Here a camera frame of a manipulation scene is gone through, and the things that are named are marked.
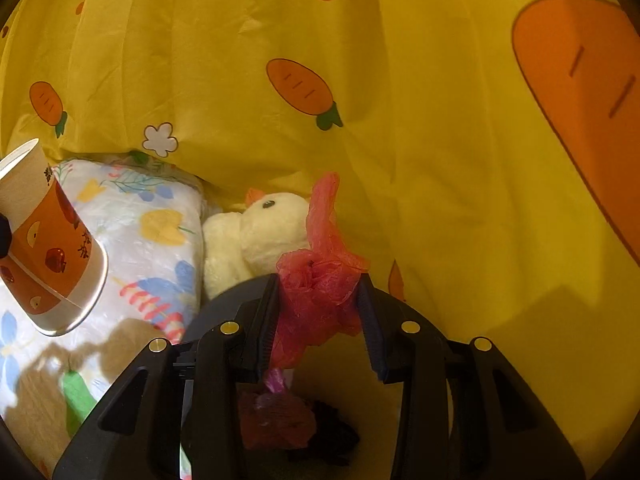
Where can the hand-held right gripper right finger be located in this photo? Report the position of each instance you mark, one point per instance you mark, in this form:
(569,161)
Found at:
(375,345)

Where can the orange apple print paper cup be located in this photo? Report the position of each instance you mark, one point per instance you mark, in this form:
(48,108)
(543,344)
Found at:
(50,240)

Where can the yellow duck plush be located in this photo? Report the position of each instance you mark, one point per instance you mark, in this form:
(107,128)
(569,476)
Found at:
(260,240)

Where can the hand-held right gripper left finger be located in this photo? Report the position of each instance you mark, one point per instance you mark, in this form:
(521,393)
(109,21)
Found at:
(265,330)

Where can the black plastic bag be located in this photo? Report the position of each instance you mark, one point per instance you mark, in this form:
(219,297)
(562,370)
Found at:
(330,435)

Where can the pink plastic bag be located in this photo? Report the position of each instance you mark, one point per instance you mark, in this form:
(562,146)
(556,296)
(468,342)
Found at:
(275,420)
(320,290)

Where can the white bin with black rim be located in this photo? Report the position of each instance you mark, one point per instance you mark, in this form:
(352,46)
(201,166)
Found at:
(350,405)

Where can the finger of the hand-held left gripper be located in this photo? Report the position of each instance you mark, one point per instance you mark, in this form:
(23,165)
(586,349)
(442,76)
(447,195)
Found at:
(5,235)

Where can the yellow carrot print curtain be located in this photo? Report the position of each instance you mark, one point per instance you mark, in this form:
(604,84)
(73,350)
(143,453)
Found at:
(400,110)

